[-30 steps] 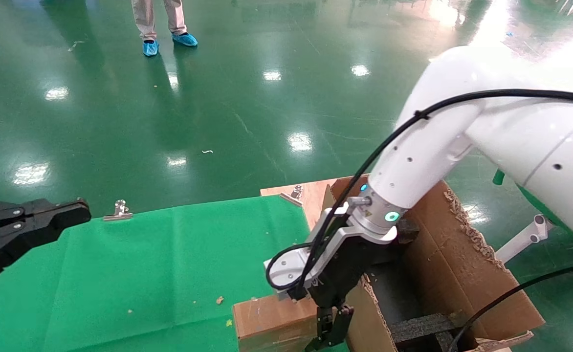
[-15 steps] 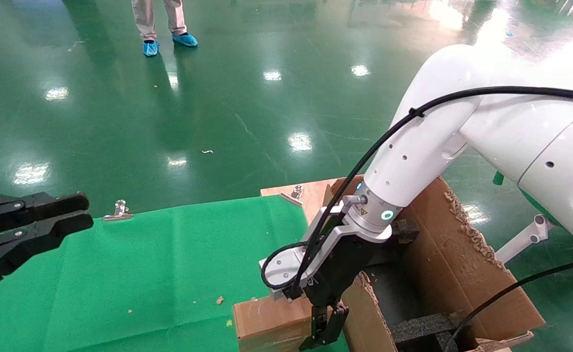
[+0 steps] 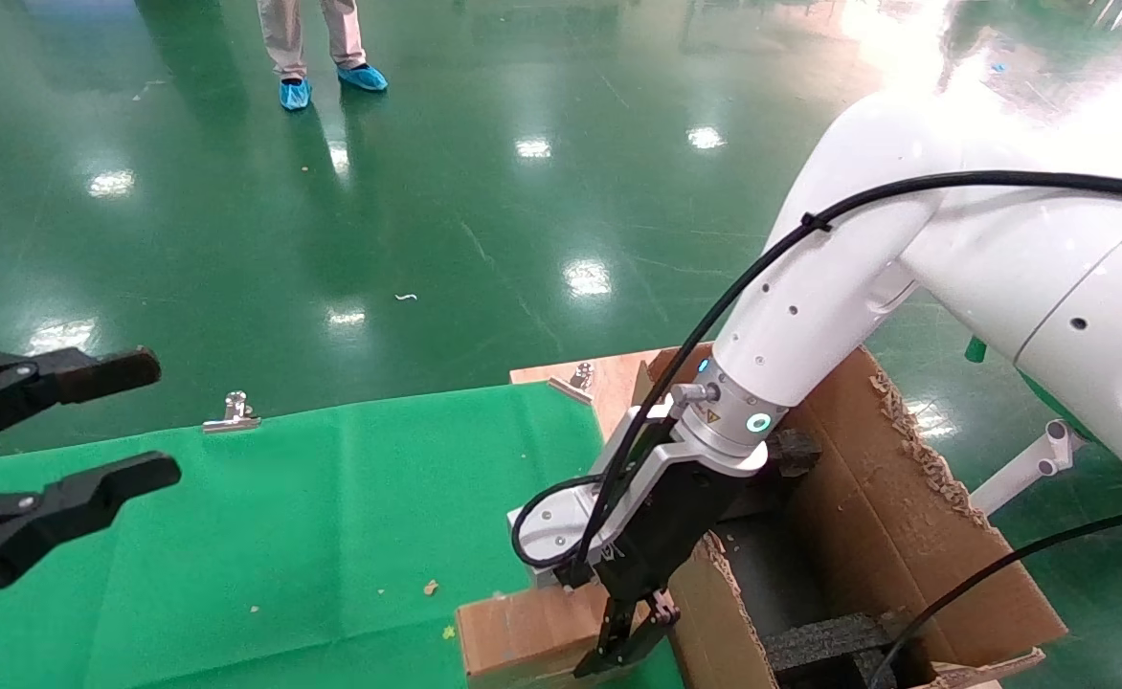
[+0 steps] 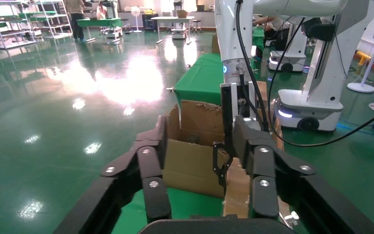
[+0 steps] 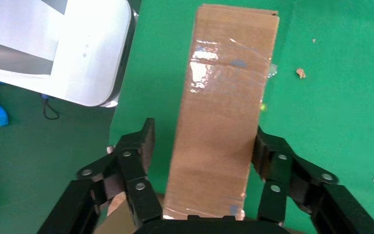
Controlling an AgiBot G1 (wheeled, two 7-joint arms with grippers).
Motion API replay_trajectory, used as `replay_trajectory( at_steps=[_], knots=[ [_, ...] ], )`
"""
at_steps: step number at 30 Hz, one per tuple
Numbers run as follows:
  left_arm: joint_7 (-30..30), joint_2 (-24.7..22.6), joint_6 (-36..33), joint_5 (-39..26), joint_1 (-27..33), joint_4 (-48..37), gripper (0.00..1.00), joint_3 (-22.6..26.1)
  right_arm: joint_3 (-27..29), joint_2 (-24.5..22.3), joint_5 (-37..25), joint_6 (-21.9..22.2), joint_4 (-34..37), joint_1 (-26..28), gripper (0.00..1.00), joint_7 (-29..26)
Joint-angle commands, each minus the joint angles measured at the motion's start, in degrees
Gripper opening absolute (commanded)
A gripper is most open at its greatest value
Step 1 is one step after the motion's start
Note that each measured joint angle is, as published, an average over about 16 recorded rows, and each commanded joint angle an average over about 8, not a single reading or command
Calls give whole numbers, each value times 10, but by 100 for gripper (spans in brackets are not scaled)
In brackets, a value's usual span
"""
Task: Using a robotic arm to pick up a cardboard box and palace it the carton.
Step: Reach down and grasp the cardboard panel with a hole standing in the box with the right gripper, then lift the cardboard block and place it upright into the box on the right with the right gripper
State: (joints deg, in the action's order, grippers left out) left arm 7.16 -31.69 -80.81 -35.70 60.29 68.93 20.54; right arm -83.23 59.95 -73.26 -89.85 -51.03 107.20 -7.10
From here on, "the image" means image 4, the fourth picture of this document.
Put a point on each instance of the yellow floor barrier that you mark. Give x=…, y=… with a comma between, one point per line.
x=362, y=58

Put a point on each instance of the person in dark trousers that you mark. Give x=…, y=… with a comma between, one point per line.
x=75, y=17

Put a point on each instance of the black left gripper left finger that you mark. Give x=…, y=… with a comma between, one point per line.
x=151, y=168

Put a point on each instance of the white wheeled robot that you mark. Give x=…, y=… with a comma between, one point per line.
x=290, y=58
x=113, y=32
x=178, y=33
x=322, y=80

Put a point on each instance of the large open cardboard carton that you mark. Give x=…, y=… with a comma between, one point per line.
x=190, y=164

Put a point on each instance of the white standing fan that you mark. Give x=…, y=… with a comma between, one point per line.
x=136, y=13
x=361, y=87

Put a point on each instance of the white table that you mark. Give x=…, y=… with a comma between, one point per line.
x=172, y=18

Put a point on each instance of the silver camera mount bracket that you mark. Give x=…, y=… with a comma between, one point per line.
x=234, y=97

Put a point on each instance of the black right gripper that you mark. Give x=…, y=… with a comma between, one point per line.
x=226, y=119

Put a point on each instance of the black stool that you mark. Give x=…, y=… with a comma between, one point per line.
x=196, y=22

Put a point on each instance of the black cabinet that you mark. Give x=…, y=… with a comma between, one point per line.
x=150, y=22

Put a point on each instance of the green tablecloth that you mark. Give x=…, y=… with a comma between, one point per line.
x=203, y=77
x=187, y=206

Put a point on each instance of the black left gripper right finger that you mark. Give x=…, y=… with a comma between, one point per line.
x=264, y=168

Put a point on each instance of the person in white shirt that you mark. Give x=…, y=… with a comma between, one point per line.
x=101, y=10

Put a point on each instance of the table with green cloth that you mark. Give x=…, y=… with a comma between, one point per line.
x=100, y=22

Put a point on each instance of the seated person in dark clothes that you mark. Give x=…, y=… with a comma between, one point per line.
x=275, y=32

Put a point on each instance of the white metal shelf rack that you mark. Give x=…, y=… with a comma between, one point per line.
x=54, y=14
x=0, y=24

